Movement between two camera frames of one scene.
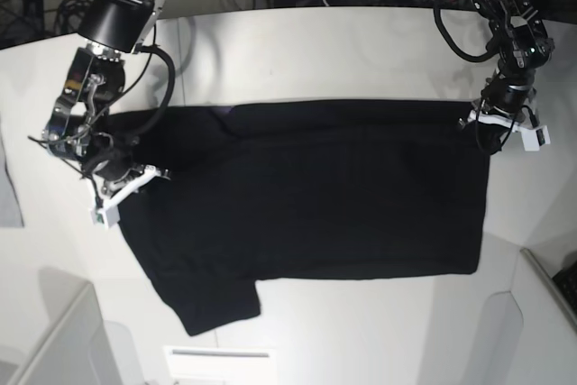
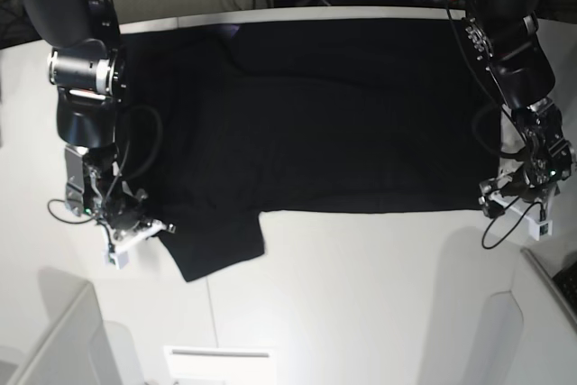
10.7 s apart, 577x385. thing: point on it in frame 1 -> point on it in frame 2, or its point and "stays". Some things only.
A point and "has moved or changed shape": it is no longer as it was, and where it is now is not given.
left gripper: x=112 y=156 -> x=124 y=211
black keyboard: x=566 y=282 stays
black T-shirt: x=300 y=189 has moved or changed shape
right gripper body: x=508 y=92 -> x=525 y=184
